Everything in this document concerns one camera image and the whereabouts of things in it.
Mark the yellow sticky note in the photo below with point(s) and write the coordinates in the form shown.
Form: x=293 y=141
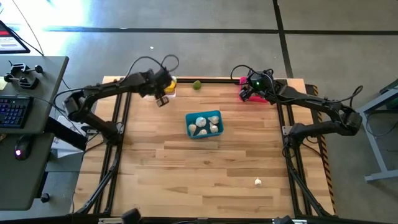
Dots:
x=2 y=84

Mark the grey metal table frame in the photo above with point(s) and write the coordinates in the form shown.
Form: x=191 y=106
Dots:
x=375 y=146

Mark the pink plastic bin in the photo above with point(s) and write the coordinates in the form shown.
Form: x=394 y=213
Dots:
x=258 y=99

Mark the black screw clamp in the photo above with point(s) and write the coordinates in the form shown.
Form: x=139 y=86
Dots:
x=26 y=82
x=21 y=68

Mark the white paper sheets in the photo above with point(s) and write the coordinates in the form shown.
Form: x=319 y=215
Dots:
x=66 y=150

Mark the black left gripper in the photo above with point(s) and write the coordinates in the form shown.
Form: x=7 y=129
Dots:
x=160 y=82

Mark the yellow lemon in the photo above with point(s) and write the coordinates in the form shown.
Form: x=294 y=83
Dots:
x=171 y=87

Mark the teal plastic bin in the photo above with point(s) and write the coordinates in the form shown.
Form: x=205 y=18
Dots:
x=205 y=113

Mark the black computer mouse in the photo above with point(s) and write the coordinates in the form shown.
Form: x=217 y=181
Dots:
x=23 y=147

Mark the green avocado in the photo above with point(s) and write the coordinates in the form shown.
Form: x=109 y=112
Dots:
x=196 y=85

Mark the black round desk knob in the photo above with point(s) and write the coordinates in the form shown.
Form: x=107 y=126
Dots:
x=45 y=197

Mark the dark grey side desk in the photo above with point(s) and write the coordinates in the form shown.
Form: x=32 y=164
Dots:
x=31 y=186

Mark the yellow black hazard tape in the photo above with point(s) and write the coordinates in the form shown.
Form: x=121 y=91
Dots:
x=327 y=174

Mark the black backlit keyboard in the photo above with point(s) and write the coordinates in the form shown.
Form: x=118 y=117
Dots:
x=14 y=111

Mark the grey desk top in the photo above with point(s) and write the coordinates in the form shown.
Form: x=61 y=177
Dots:
x=46 y=93

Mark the silver metal bracket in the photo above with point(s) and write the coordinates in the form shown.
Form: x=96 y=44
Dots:
x=109 y=220

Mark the clear white plastic bin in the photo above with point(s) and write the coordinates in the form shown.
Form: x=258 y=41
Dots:
x=173 y=94

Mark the black framed computer screen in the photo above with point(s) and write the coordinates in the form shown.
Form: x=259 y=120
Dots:
x=11 y=42

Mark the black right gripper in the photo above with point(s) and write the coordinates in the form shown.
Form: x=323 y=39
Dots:
x=259 y=82

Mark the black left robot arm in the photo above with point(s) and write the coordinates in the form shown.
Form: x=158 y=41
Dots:
x=105 y=88

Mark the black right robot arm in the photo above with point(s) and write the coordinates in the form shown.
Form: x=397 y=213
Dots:
x=311 y=101

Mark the black aluminium table frame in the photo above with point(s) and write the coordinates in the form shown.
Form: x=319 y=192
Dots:
x=217 y=81

